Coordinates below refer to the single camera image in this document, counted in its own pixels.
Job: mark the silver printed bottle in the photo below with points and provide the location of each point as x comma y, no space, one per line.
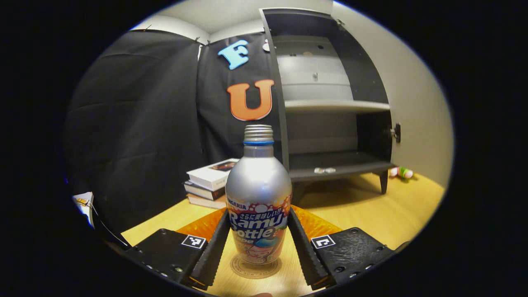
258,185

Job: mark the beige cabinet door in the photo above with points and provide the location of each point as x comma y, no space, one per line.
416,103

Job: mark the metal door hinge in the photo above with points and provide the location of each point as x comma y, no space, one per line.
396,133

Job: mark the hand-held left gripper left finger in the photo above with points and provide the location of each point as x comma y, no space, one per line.
214,251

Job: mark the dark grey cabinet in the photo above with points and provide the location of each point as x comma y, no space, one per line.
321,132

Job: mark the white book with picture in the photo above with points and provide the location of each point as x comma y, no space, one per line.
208,175

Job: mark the dark grey book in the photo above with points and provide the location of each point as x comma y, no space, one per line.
202,192

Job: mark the green plush toy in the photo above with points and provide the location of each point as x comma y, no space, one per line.
402,172

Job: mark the round brown coaster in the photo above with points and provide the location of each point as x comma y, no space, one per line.
247,271

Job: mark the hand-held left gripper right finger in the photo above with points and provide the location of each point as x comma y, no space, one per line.
303,251

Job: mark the tan book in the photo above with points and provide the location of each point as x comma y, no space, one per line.
204,202

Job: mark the black backdrop cloth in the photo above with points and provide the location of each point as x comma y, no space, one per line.
136,123

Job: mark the white and yellow object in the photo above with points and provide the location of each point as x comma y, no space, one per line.
82,204

